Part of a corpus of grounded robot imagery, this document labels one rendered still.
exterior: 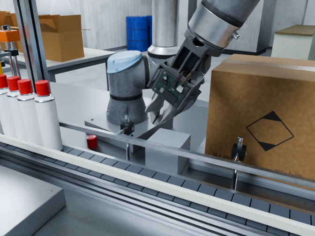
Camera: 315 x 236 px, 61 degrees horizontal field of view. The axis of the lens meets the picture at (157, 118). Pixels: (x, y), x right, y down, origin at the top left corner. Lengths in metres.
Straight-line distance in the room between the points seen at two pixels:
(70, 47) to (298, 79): 2.14
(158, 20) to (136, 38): 6.34
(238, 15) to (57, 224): 0.54
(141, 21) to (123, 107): 6.33
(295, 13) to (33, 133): 7.64
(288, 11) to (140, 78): 7.36
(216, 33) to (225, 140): 0.37
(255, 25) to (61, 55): 5.11
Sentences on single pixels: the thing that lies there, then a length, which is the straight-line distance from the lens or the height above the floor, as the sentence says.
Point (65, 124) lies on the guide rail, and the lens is 0.79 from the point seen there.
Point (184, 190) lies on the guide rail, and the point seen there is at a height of 0.91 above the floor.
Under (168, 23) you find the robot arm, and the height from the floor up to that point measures 1.21.
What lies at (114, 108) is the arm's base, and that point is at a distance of 0.93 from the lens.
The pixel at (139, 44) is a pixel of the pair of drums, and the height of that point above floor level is 0.19.
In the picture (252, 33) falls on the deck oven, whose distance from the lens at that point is 6.85.
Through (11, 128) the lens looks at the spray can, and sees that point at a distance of 0.90.
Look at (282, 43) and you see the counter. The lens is 5.98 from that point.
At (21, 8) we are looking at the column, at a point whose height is 1.25.
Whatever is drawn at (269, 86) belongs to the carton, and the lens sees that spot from 0.67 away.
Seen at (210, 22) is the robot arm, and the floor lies 1.25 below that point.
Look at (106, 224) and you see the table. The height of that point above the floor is 0.83.
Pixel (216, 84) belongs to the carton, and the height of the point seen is 1.09.
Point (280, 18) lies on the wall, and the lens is 8.15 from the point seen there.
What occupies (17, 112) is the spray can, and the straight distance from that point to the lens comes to 0.84.
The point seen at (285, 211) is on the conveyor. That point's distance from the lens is 0.64.
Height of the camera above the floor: 1.28
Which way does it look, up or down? 24 degrees down
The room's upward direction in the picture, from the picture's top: straight up
